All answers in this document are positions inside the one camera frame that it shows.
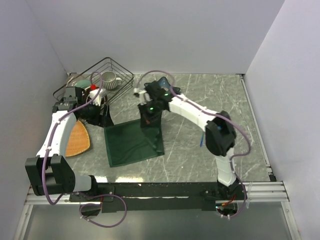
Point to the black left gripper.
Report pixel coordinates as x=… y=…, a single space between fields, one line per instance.
x=104 y=120

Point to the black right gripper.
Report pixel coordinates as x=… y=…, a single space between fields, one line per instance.
x=146 y=120

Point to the dark green cloth napkin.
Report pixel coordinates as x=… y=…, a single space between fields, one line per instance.
x=128 y=143

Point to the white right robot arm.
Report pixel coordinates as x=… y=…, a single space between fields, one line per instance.
x=218 y=131

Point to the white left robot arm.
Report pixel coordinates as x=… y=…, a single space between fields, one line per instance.
x=49 y=172

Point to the blue star-shaped ceramic dish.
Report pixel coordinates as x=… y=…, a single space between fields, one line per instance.
x=164 y=83

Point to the orange woven fan-shaped mat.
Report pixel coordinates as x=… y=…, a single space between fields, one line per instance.
x=79 y=140

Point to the striped grey ceramic mug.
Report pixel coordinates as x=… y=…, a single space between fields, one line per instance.
x=110 y=80

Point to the green ceramic bowl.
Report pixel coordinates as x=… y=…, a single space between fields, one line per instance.
x=84 y=84

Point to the clear glass jar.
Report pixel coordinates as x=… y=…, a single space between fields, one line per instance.
x=72 y=79

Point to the iridescent rainbow metal spoon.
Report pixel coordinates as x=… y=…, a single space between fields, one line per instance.
x=202 y=139

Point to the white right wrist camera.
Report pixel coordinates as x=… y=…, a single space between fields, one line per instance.
x=142 y=95

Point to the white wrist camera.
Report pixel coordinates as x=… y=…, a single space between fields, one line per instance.
x=142 y=95
x=96 y=95

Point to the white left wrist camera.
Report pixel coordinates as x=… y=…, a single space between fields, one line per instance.
x=96 y=95

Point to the black wire dish rack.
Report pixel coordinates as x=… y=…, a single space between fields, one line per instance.
x=106 y=64

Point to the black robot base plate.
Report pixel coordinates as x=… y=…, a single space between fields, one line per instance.
x=149 y=196

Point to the aluminium frame rail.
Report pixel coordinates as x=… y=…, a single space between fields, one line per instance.
x=266 y=191

